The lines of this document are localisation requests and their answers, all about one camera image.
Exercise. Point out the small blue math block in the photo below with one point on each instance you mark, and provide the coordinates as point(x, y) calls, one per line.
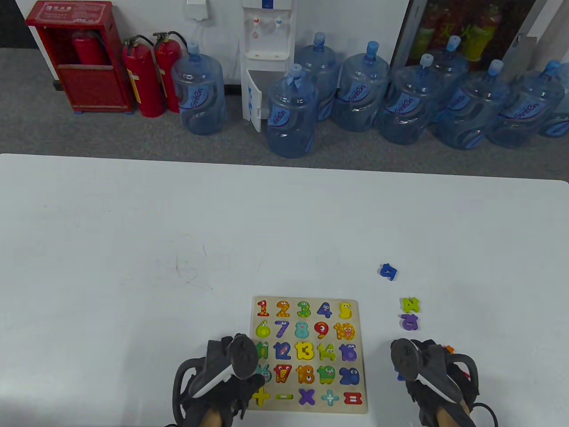
point(388, 271)

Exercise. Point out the yellow cross math block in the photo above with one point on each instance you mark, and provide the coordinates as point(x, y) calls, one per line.
point(261, 396)

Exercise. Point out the person's left hand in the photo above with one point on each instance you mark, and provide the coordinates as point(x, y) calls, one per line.
point(240, 396)

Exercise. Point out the white water dispenser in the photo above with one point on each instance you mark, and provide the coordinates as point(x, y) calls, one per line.
point(266, 26)

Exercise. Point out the red fire extinguisher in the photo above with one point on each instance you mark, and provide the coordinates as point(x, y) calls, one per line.
point(89, 49)
point(144, 84)
point(165, 66)

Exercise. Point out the yellow number math block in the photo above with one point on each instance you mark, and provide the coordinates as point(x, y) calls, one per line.
point(309, 356)

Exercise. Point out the wooden math block puzzle board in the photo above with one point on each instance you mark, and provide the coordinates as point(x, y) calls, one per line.
point(271, 318)

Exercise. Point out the person's right hand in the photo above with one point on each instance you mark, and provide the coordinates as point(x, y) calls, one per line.
point(422, 398)

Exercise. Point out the white wall box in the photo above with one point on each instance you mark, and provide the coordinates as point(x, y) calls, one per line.
point(197, 9)

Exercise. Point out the purple math block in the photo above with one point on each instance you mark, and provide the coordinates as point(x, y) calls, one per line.
point(409, 322)

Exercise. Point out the red fire extinguisher cabinet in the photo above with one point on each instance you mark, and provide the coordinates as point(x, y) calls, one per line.
point(89, 84)

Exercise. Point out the row of blue water jugs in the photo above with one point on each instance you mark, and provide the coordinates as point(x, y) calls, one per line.
point(362, 93)

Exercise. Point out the person's right forearm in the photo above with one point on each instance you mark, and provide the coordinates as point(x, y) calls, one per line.
point(451, 420)

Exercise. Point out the grey hand controller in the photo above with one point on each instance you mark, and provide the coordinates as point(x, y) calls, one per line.
point(243, 356)
point(404, 360)

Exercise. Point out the green math block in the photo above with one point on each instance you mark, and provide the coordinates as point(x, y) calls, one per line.
point(409, 305)

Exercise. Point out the person's left forearm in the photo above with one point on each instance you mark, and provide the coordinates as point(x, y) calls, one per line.
point(212, 418)

